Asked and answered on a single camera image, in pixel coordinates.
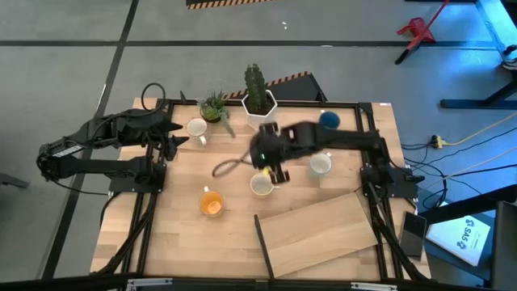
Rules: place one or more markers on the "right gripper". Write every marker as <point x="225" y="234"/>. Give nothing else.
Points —
<point x="272" y="147"/>

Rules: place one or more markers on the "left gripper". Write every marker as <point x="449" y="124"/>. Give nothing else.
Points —
<point x="141" y="127"/>

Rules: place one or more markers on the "grey patterned mug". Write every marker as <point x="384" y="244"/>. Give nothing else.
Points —
<point x="196" y="127"/>

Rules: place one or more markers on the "red white-spotted mug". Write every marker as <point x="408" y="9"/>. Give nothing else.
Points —
<point x="211" y="203"/>

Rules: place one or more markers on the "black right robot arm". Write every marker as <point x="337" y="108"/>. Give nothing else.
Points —
<point x="351" y="139"/>

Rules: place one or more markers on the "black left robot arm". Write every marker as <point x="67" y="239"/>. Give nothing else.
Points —
<point x="101" y="165"/>

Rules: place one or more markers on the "orange patterned mug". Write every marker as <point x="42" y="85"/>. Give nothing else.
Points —
<point x="261" y="185"/>

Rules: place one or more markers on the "black clamp lever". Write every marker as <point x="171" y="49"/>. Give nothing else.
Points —
<point x="182" y="98"/>

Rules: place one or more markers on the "succulent plant in black pot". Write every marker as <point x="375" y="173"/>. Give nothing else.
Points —
<point x="212" y="110"/>

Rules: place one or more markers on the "green patterned mug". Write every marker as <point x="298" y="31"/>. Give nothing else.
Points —
<point x="320" y="164"/>

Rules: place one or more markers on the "blue mug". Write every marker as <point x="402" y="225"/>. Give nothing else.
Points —
<point x="329" y="120"/>

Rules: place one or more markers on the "cactus in white hexagonal pot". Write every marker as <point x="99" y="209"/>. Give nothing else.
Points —
<point x="255" y="87"/>

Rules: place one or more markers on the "hazard-striped black mat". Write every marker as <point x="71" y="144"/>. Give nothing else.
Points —
<point x="299" y="87"/>
<point x="226" y="3"/>

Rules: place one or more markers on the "white floor scrap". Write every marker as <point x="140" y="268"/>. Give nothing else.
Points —
<point x="284" y="26"/>

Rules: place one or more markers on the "black rig crossbeam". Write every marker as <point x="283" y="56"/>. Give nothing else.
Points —
<point x="258" y="285"/>

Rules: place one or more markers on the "black phone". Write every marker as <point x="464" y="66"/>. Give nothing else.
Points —
<point x="413" y="234"/>

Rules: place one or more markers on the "yellow power plug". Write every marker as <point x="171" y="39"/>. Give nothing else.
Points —
<point x="436" y="142"/>

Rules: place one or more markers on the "dark furniture leg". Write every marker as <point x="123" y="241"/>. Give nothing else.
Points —
<point x="12" y="180"/>

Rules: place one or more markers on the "red metal stand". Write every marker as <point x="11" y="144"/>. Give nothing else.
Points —
<point x="418" y="30"/>

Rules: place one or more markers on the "dark side table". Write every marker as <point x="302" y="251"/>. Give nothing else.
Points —
<point x="456" y="206"/>

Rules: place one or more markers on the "white printed box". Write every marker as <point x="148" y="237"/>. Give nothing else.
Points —
<point x="458" y="240"/>

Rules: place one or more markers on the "desk with black legs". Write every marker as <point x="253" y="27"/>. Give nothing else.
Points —
<point x="497" y="24"/>

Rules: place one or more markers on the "black aluminium table frame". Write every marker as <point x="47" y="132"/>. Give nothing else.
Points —
<point x="295" y="104"/>

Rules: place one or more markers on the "silver bracket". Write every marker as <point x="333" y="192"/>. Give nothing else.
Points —
<point x="149" y="283"/>
<point x="373" y="286"/>

